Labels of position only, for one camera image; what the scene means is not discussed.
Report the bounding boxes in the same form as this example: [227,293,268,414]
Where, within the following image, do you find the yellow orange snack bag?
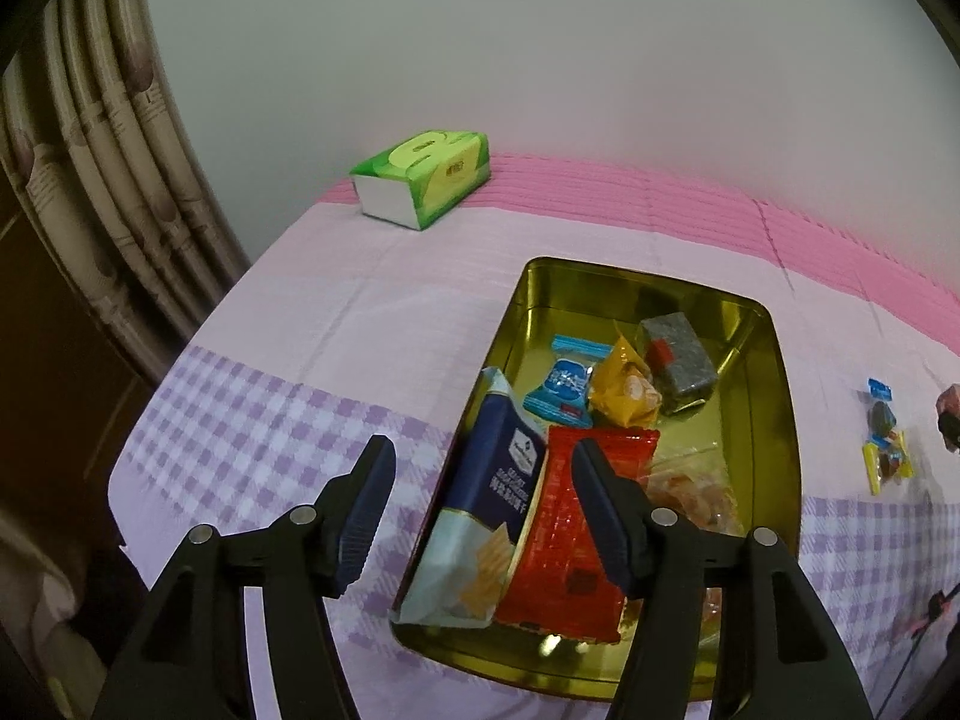
[587,333,662,429]

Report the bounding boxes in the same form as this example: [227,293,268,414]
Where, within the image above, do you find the red snack packet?
[494,426,661,644]

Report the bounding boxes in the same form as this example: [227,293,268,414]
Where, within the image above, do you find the blue dark candy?
[867,379,896,445]

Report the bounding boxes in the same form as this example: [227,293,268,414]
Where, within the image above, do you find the yellow candy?
[862,429,914,496]

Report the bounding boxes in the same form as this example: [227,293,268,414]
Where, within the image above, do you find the pink purple checkered tablecloth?
[109,156,958,718]

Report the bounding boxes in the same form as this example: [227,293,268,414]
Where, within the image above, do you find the brown wooden furniture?
[2,182,151,610]

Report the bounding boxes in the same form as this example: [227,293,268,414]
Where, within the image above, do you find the light blue pastry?
[523,335,612,429]

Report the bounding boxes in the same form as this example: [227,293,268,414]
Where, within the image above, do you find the beige patterned curtain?
[2,0,249,382]

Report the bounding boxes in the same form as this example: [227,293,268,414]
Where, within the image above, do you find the grey cake block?
[638,312,718,415]

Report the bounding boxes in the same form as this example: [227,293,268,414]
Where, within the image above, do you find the pink patterned cake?
[935,383,960,418]

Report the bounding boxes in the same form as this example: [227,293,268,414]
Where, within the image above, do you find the navy soda cracker pack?
[392,367,547,629]

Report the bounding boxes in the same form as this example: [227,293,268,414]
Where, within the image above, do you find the green tissue box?
[350,130,491,231]

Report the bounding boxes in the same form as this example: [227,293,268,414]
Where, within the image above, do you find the maroon gold toffee tin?
[391,257,800,700]

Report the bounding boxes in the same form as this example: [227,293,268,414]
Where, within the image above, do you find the clear bag fried snacks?
[639,455,746,639]

